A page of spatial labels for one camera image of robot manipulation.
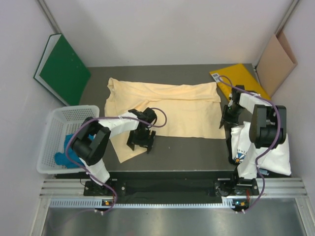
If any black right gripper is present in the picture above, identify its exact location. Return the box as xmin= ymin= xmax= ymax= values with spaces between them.
xmin=220 ymin=105 xmax=245 ymax=130

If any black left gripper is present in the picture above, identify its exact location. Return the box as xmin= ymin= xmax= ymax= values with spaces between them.
xmin=127 ymin=127 xmax=155 ymax=152

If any cream yellow t shirt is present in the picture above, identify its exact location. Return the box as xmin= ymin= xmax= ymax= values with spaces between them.
xmin=104 ymin=77 xmax=226 ymax=163

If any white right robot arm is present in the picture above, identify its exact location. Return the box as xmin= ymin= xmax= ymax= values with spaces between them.
xmin=220 ymin=85 xmax=287 ymax=195

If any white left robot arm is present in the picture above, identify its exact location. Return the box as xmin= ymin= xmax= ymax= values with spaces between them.
xmin=68 ymin=108 xmax=158 ymax=195

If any yellow plastic folder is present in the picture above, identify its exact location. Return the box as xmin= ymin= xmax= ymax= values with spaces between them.
xmin=210 ymin=64 xmax=271 ymax=100

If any white folded t shirt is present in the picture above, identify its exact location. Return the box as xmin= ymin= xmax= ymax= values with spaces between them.
xmin=231 ymin=121 xmax=291 ymax=176

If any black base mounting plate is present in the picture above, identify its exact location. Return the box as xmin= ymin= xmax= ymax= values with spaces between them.
xmin=83 ymin=178 xmax=260 ymax=197

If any beige cardboard folder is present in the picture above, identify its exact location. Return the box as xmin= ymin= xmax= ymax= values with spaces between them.
xmin=256 ymin=31 xmax=297 ymax=97

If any white plastic basket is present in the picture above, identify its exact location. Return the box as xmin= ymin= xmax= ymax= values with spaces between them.
xmin=36 ymin=105 xmax=99 ymax=175

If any blue t shirt in basket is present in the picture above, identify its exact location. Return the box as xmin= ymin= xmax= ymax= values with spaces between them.
xmin=55 ymin=135 xmax=94 ymax=169

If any green binder folder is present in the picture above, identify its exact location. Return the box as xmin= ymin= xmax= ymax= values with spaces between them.
xmin=34 ymin=34 xmax=91 ymax=106

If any aluminium frame rail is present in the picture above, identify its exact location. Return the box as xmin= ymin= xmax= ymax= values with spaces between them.
xmin=39 ymin=178 xmax=308 ymax=198

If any perforated cable duct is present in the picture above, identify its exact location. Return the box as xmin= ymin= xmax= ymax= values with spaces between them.
xmin=49 ymin=198 xmax=249 ymax=209

